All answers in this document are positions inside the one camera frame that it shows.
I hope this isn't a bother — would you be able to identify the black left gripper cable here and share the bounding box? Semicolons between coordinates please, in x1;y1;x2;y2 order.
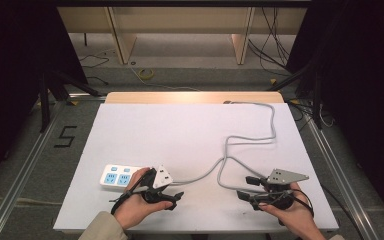
109;169;157;216

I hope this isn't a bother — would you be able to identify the person's right hand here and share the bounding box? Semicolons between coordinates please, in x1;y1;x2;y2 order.
257;182;328;240

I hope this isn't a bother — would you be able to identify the grey power cable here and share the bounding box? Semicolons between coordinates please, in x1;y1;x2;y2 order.
171;101;278;195

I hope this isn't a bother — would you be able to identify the black metal stand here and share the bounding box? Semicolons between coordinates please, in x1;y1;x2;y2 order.
37;69;102;134
265;61;325;131

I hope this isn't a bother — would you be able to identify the white table mat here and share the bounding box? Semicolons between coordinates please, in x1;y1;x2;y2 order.
52;102;340;234

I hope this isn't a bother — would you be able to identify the beige floor cable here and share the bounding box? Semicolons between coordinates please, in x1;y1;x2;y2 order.
0;195;63;207

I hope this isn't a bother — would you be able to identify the wooden table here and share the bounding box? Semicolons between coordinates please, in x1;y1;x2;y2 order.
104;91;285;105

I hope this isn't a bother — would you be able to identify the tangle of thin cables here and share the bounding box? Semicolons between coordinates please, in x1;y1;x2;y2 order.
287;98;335;132

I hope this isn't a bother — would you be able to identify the black curtain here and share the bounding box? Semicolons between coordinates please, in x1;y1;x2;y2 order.
284;0;384;233
0;0;89;196

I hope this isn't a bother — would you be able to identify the thin black floor cable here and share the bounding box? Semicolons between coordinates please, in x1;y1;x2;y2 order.
78;54;111;86

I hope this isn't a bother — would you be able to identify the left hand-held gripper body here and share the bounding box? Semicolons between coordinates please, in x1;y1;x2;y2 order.
140;164;174;205

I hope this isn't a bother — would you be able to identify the white power strip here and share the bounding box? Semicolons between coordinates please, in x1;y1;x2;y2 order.
99;163;155;193

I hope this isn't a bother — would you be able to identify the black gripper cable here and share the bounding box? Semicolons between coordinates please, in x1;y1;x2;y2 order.
289;182;366;240
109;169;157;216

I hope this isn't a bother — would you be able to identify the yellow tape roll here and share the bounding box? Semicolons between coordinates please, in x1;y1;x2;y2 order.
137;67;155;81

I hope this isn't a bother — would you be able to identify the aluminium floor rail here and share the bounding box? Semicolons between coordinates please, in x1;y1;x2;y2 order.
0;99;66;240
303;114;383;240

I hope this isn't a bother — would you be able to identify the white floor cable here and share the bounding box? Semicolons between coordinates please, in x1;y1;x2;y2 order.
129;64;202;92

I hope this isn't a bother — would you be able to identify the beige wooden bench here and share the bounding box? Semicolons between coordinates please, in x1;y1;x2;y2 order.
56;6;308;66

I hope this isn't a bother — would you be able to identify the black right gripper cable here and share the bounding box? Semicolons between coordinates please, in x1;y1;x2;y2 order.
289;182;366;240

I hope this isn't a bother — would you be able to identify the bundle of black floor cables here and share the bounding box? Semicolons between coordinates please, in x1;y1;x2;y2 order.
247;6;298;78

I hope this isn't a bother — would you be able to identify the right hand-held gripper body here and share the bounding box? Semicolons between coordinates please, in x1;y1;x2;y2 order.
259;168;311;211

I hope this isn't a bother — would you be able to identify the person's left hand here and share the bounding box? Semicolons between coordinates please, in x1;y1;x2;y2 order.
113;167;175;231

